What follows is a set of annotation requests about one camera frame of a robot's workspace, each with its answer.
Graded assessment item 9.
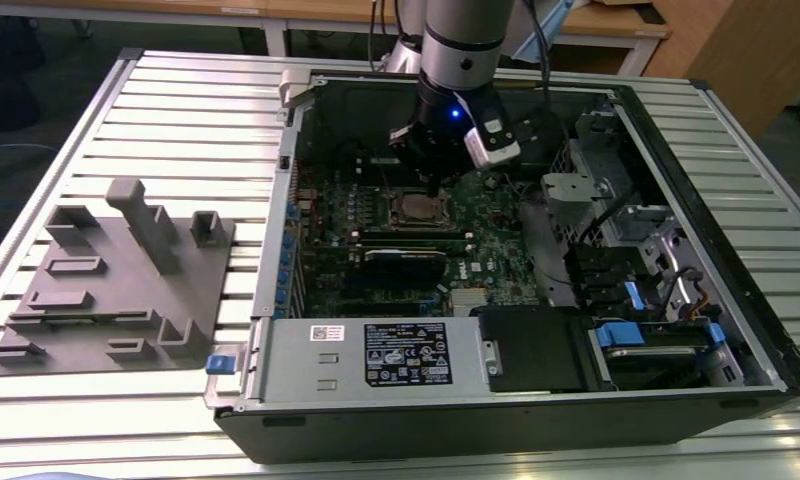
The silver CPU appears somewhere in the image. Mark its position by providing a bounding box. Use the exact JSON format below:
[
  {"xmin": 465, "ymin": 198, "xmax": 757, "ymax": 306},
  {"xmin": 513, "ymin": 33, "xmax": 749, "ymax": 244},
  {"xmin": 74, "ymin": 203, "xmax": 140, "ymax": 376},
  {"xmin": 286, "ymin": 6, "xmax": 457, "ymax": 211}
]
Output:
[{"xmin": 399, "ymin": 193, "xmax": 442, "ymax": 221}]

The metal socket cover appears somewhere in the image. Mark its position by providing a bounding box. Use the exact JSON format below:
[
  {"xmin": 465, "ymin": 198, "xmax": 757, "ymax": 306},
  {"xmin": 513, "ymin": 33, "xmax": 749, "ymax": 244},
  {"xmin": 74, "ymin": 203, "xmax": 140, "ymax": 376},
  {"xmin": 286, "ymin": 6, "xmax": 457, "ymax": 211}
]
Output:
[{"xmin": 390, "ymin": 188, "xmax": 454, "ymax": 231}]

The black graphics card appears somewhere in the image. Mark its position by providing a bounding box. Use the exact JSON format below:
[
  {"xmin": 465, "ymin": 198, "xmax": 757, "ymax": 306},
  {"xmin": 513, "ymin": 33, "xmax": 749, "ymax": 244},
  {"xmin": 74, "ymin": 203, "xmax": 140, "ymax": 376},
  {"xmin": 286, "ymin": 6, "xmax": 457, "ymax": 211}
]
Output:
[{"xmin": 306, "ymin": 243, "xmax": 453, "ymax": 291}]

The pale blue teach pendant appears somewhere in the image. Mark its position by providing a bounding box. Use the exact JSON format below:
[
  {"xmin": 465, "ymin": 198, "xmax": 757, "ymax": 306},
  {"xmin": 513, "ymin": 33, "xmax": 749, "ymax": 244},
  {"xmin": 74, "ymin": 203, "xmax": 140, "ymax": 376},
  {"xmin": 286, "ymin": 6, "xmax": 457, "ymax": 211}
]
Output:
[{"xmin": 510, "ymin": 0, "xmax": 579, "ymax": 61}]

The green motherboard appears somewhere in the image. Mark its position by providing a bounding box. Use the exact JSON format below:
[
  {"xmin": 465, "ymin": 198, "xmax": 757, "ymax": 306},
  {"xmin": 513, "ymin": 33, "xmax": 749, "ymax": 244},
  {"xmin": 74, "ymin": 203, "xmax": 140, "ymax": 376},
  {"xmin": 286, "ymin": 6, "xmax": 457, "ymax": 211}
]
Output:
[{"xmin": 291, "ymin": 149, "xmax": 553, "ymax": 320}]

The silver chipset heat sink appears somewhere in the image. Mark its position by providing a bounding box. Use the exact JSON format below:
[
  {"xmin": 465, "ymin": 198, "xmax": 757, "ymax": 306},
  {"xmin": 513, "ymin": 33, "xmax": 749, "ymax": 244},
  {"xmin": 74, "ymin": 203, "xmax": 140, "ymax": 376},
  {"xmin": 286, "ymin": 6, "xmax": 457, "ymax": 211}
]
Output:
[{"xmin": 450, "ymin": 286, "xmax": 495, "ymax": 308}]

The black plastic connector block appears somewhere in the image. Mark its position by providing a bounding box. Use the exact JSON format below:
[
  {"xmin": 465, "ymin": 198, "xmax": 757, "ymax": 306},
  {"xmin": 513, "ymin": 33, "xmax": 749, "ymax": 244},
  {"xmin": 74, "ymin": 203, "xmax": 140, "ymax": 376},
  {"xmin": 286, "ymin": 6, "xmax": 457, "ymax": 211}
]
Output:
[{"xmin": 563, "ymin": 243, "xmax": 653, "ymax": 307}]

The hard disk in blue carrier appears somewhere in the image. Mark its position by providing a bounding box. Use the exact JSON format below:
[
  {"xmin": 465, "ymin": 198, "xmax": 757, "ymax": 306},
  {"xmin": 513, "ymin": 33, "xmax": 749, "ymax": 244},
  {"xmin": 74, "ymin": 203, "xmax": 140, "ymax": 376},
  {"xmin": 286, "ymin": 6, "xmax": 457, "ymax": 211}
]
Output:
[{"xmin": 590, "ymin": 319, "xmax": 729, "ymax": 392}]

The grey power supply unit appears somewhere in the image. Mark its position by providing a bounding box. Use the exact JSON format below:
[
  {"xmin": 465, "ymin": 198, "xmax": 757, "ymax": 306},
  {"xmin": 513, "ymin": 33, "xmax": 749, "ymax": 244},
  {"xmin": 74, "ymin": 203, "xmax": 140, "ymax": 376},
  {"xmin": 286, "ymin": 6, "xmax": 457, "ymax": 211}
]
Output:
[{"xmin": 256, "ymin": 318, "xmax": 494, "ymax": 404}]

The wooden cabinet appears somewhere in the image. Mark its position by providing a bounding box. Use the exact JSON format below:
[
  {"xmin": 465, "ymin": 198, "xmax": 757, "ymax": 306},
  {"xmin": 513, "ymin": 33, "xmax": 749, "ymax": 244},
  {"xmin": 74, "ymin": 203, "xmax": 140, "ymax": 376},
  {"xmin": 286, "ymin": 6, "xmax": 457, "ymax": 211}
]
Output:
[{"xmin": 663, "ymin": 0, "xmax": 800, "ymax": 139}]

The wooden desk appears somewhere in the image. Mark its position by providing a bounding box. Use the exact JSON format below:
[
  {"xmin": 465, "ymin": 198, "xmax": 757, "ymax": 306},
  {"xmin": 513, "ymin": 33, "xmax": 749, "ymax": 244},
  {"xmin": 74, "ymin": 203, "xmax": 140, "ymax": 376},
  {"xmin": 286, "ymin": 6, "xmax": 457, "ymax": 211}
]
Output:
[{"xmin": 0, "ymin": 0, "xmax": 674, "ymax": 77}]

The blue case latch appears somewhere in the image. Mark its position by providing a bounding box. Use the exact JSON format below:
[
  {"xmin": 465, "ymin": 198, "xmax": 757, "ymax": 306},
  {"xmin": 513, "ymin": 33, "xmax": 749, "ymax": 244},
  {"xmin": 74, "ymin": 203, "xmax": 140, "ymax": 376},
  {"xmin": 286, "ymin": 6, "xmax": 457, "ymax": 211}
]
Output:
[{"xmin": 206, "ymin": 352, "xmax": 238, "ymax": 376}]

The black PC case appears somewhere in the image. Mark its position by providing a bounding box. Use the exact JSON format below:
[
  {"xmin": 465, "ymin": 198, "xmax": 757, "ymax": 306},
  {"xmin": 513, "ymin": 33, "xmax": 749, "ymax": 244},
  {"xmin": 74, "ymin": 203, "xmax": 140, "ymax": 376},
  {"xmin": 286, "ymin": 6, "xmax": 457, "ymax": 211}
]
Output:
[{"xmin": 203, "ymin": 67, "xmax": 800, "ymax": 466}]

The grey parts rack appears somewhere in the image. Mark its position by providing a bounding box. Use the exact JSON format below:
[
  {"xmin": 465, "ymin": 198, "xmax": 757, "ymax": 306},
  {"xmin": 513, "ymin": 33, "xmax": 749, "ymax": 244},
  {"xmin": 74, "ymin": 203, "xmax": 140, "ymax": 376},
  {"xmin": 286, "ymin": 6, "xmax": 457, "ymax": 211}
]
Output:
[{"xmin": 0, "ymin": 177, "xmax": 240, "ymax": 378}]

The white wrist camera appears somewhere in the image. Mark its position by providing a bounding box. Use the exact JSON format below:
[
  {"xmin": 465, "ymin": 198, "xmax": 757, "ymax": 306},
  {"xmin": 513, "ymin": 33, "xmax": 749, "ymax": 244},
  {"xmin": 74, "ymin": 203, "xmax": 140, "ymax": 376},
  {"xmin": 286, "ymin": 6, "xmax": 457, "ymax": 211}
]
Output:
[{"xmin": 462, "ymin": 113, "xmax": 526, "ymax": 170}]

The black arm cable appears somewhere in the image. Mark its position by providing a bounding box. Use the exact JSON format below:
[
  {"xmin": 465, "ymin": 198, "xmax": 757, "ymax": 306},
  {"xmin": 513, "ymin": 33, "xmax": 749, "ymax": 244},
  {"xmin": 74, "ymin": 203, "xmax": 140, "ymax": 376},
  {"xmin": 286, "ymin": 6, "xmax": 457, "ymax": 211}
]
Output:
[{"xmin": 523, "ymin": 0, "xmax": 575, "ymax": 154}]

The grey metal bracket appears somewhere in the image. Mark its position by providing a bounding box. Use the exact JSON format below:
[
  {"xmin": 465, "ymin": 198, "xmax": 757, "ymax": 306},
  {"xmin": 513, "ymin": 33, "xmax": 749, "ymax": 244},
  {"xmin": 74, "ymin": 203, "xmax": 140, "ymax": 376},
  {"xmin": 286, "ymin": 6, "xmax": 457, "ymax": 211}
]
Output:
[{"xmin": 539, "ymin": 170, "xmax": 613, "ymax": 225}]

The yellow orange wire bundle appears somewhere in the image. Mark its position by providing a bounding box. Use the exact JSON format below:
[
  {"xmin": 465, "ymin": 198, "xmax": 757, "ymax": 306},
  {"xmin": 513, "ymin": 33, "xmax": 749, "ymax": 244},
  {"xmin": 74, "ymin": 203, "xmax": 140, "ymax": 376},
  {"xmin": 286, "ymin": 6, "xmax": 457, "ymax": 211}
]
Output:
[{"xmin": 679, "ymin": 297, "xmax": 713, "ymax": 324}]

